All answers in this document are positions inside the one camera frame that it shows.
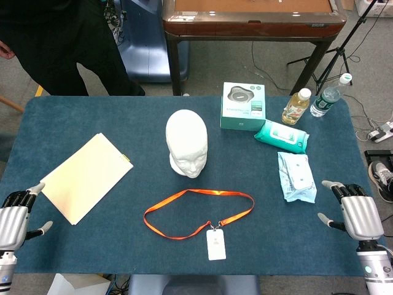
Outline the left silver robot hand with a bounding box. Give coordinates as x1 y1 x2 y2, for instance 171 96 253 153
0 182 53 250

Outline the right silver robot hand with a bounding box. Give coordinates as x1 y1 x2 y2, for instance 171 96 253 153
317 180 385 242

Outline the orange lanyard strap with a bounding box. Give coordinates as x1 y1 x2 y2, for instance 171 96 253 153
142 189 255 240

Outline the white badge holder card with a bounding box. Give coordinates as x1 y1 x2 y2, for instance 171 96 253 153
206 221 227 261

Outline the white foam mannequin head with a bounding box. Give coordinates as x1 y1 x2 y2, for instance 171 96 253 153
165 109 208 178

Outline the grey white sneaker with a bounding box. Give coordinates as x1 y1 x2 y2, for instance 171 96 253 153
368 161 393 203

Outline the black foot pedal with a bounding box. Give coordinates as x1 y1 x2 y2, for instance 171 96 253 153
364 149 393 168

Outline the light blue wipes pack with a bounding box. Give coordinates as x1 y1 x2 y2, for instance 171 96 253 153
277 151 317 203

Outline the white power strip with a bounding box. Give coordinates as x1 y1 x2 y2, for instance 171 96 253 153
367 121 393 144

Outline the cream spiral notebook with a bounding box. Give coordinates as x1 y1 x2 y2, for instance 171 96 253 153
39 132 134 226

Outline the blue felt table cover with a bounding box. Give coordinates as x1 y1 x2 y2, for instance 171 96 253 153
1 95 380 276

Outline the white cardboard box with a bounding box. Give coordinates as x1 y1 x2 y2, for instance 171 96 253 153
45 273 111 295

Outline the green wet wipes pack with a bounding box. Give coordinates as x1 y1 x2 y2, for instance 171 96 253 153
254 120 310 154

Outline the wooden stick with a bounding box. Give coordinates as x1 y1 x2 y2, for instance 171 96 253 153
0 95 25 114

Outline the clear water bottle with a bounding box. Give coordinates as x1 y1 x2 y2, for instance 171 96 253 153
309 73 353 118

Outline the yellow tea bottle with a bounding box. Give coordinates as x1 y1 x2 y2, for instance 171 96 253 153
281 87 312 125

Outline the teal product box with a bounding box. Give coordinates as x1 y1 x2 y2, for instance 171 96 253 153
219 82 267 132

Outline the black tripod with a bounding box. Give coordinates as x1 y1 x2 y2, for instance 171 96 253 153
287 0 381 95

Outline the person in black clothes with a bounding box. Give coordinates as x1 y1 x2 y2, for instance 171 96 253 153
0 0 146 96

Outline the brown mahjong table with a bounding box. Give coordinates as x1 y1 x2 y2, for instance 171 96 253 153
161 0 348 96

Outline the thin black floor cable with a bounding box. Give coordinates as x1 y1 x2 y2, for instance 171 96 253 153
251 41 297 93

